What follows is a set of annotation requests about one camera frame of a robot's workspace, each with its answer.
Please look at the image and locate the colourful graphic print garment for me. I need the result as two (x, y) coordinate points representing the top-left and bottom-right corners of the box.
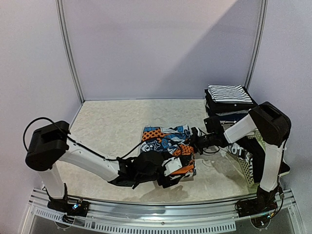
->
(140, 124), (196, 179)

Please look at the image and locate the black white striped shirt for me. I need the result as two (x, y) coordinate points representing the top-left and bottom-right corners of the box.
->
(208, 85), (253, 104)

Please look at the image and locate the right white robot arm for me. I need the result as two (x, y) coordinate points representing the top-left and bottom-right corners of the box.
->
(190, 101), (292, 193)

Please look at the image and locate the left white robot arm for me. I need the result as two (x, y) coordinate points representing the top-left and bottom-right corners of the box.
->
(22, 117), (183, 212)

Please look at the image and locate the white perforated laundry basket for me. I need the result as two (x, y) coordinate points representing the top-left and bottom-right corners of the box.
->
(226, 130), (265, 188)

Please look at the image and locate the black folded shirt with buttons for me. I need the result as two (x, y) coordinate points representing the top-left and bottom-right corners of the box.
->
(205, 89), (257, 113)

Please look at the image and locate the black white lettered garment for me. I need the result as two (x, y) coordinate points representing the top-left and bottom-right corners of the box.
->
(236, 137), (290, 190)

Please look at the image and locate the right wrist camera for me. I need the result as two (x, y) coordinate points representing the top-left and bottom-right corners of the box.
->
(204, 116), (224, 135)

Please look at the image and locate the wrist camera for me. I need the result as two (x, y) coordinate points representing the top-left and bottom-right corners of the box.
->
(162, 157), (183, 176)
(204, 116), (224, 135)

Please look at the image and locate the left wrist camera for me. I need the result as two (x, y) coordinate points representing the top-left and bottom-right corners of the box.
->
(162, 157), (183, 176)

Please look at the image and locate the aluminium front rail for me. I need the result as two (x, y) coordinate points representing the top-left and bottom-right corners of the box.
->
(20, 189), (305, 234)

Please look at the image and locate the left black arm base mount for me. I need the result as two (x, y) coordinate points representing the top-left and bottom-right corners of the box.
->
(46, 183), (91, 217)

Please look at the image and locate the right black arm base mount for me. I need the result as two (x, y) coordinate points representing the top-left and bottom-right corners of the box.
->
(234, 187), (285, 219)

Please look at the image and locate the right aluminium frame post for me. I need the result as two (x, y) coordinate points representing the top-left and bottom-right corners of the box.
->
(244, 0), (268, 90)

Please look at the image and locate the aluminium frame post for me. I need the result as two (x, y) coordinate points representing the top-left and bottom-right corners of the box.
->
(56, 0), (85, 105)
(244, 0), (268, 90)

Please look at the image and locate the left aluminium frame post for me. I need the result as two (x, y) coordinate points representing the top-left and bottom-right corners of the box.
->
(56, 0), (85, 105)

